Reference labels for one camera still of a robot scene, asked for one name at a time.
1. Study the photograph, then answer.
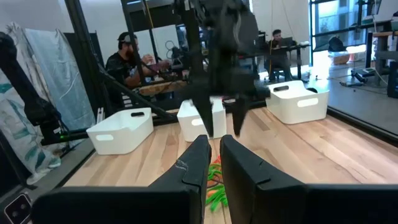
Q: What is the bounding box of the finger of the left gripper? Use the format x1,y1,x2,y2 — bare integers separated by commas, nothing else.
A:
231,86,271,137
182,86,215,138

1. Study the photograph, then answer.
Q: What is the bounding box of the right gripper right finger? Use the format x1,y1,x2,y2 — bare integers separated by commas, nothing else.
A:
219,134,398,224

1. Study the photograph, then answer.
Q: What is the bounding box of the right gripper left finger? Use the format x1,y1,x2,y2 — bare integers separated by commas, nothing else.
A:
30,134,213,224

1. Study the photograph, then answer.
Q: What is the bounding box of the black rubber band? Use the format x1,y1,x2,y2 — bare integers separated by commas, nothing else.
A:
208,177,224,189

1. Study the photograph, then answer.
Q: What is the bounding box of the white plastic basket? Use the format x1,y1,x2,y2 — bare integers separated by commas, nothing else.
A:
266,80,330,125
176,98,228,143
86,107,155,156

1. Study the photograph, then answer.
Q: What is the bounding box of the person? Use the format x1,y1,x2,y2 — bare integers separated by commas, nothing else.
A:
264,29,295,83
104,30,172,91

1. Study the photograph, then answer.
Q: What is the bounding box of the wooden work table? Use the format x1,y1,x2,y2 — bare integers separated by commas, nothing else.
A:
133,77,189,97

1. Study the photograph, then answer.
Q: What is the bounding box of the dark laptop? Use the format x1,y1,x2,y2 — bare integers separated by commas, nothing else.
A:
279,36,295,48

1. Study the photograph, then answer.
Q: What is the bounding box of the black office desk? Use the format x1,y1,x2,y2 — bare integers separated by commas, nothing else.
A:
239,43,312,82

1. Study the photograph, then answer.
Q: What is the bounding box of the white board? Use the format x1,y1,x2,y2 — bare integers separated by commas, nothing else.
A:
133,24,181,62

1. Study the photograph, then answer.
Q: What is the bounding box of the black backpack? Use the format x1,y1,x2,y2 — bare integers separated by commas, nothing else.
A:
327,35,348,53

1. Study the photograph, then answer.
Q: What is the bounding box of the pale blue cloth curtain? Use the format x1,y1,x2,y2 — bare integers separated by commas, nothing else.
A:
24,27,96,133

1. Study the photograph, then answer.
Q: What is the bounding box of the black-framed workbench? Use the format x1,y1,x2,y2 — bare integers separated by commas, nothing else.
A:
365,18,398,99

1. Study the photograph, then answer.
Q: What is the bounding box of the white curtain with teal pattern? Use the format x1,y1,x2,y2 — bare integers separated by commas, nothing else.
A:
0,22,62,185

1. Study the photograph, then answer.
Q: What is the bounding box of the black aluminium table frame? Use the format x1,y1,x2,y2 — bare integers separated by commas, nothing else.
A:
63,0,398,144

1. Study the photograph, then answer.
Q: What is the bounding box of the silver table-level camera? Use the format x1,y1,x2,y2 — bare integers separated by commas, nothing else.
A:
3,192,32,224

